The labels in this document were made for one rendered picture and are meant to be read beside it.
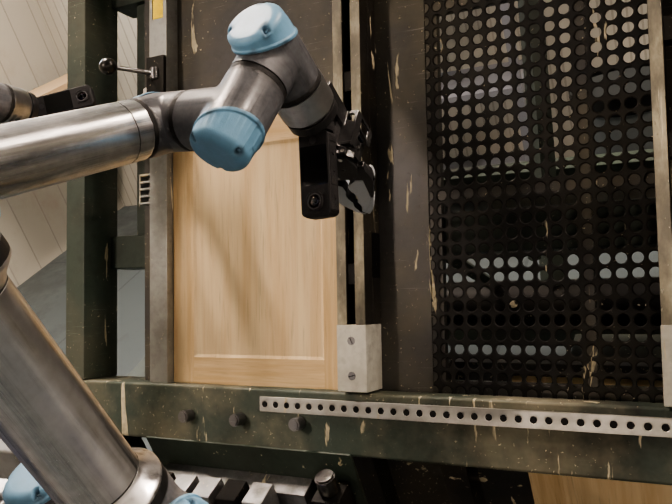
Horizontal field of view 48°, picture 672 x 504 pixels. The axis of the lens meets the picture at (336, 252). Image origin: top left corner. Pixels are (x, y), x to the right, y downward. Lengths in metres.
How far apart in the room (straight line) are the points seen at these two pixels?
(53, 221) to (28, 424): 4.95
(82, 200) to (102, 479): 1.18
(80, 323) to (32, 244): 3.66
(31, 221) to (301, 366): 4.14
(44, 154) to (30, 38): 4.94
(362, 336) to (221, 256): 0.40
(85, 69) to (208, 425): 0.89
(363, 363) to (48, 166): 0.75
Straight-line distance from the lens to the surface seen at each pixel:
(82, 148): 0.86
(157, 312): 1.71
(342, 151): 1.01
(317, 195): 0.97
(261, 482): 1.59
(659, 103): 1.30
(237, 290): 1.61
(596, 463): 1.32
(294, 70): 0.91
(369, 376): 1.41
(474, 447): 1.37
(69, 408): 0.72
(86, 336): 1.86
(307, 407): 1.48
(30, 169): 0.83
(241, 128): 0.84
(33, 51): 5.77
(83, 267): 1.85
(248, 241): 1.59
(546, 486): 1.73
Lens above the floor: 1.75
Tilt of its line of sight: 25 degrees down
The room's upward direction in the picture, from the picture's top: 17 degrees counter-clockwise
